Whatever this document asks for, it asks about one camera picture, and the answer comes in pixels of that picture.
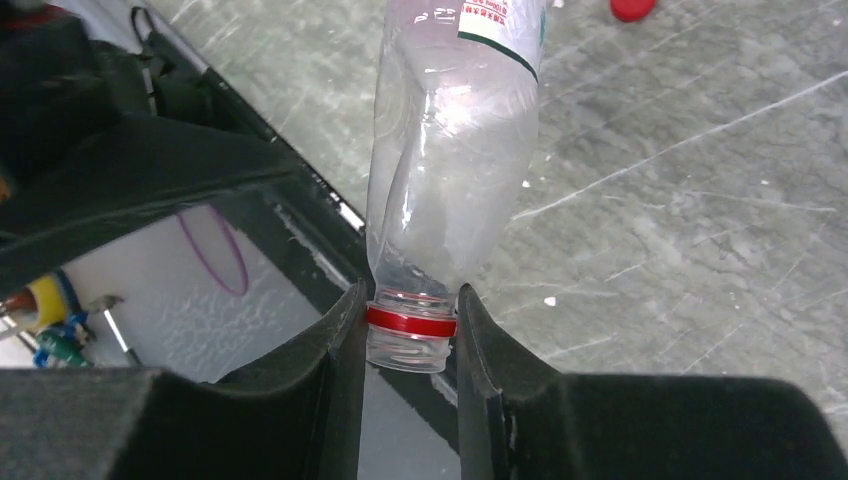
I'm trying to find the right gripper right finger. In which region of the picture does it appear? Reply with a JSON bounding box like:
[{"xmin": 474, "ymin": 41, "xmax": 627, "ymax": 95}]
[{"xmin": 456, "ymin": 286, "xmax": 847, "ymax": 479}]

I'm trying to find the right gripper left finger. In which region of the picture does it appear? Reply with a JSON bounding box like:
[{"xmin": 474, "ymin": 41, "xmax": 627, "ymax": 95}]
[{"xmin": 1, "ymin": 282, "xmax": 368, "ymax": 479}]

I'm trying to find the clear red-label water bottle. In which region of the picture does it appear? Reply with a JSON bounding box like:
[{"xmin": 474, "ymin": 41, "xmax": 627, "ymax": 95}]
[{"xmin": 365, "ymin": 1, "xmax": 548, "ymax": 374}]

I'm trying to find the red bottle cap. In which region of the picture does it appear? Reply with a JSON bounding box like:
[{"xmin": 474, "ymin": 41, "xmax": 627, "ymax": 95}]
[{"xmin": 609, "ymin": 0, "xmax": 657, "ymax": 23}]

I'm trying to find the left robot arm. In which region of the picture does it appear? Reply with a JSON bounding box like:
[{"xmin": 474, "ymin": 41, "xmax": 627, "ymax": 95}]
[{"xmin": 1, "ymin": 1, "xmax": 295, "ymax": 295}]

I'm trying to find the grey metal hammer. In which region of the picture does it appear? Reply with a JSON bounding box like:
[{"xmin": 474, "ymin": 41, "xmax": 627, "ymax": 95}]
[{"xmin": 87, "ymin": 294, "xmax": 142, "ymax": 367}]

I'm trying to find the green clamp tool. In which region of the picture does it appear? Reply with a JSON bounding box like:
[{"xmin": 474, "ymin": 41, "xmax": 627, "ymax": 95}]
[{"xmin": 33, "ymin": 312, "xmax": 95, "ymax": 369}]

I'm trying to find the yellow tape roll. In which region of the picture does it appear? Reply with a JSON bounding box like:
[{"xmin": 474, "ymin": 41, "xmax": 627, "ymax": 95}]
[{"xmin": 26, "ymin": 270, "xmax": 81, "ymax": 330}]

